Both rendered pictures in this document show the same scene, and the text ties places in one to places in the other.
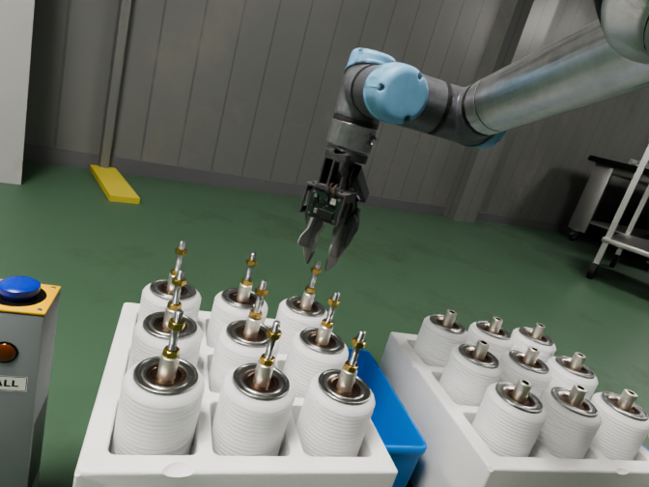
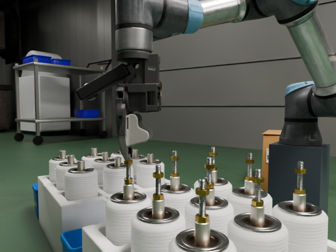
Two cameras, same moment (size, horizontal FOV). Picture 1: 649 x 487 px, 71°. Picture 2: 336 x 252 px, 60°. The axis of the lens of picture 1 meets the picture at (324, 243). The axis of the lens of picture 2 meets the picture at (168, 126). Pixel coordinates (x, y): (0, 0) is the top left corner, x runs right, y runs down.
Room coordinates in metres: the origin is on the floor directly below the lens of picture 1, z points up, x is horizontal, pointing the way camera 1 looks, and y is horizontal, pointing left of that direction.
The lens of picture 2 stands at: (0.83, 0.60, 0.44)
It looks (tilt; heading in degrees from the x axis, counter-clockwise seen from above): 4 degrees down; 257
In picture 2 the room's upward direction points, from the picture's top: straight up
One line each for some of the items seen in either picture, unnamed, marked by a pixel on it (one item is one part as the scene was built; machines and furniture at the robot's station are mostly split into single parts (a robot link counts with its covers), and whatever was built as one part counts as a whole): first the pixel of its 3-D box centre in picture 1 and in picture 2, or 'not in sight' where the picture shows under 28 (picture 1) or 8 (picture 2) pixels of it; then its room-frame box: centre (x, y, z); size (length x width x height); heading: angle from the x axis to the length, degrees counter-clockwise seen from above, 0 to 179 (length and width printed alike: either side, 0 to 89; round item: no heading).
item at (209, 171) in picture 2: (258, 302); (209, 176); (0.62, 0.07, 0.30); 0.01 x 0.01 x 0.08
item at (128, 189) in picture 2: (307, 300); (128, 191); (0.77, 0.00, 0.26); 0.02 x 0.02 x 0.03
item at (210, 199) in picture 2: (252, 327); (209, 196); (0.62, 0.07, 0.26); 0.02 x 0.02 x 0.03
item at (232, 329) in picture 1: (250, 333); (209, 202); (0.62, 0.07, 0.25); 0.08 x 0.08 x 0.01
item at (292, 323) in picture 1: (293, 349); (129, 240); (0.77, 0.00, 0.16); 0.10 x 0.10 x 0.18
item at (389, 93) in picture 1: (399, 96); (171, 15); (0.67, -0.04, 0.64); 0.11 x 0.11 x 0.08; 19
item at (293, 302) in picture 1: (305, 306); (128, 197); (0.77, 0.00, 0.25); 0.08 x 0.08 x 0.01
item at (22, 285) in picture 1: (19, 290); not in sight; (0.45, 0.32, 0.32); 0.04 x 0.04 x 0.02
